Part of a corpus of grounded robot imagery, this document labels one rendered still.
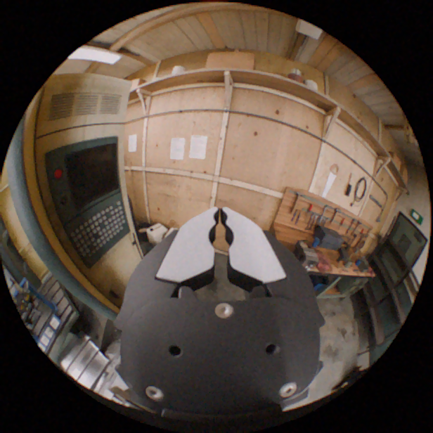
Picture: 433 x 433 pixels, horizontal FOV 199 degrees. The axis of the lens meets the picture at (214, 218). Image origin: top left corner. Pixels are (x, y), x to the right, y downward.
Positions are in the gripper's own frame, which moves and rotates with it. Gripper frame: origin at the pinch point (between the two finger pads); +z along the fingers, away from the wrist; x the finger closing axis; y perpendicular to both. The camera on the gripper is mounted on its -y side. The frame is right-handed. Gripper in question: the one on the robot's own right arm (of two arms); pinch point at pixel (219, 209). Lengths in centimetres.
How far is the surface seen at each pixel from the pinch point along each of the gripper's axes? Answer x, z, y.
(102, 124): -62, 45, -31
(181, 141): -47, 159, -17
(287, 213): 89, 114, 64
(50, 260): -33.3, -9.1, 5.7
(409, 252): 359, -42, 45
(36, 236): -32.4, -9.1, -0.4
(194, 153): -29, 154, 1
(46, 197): -75, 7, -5
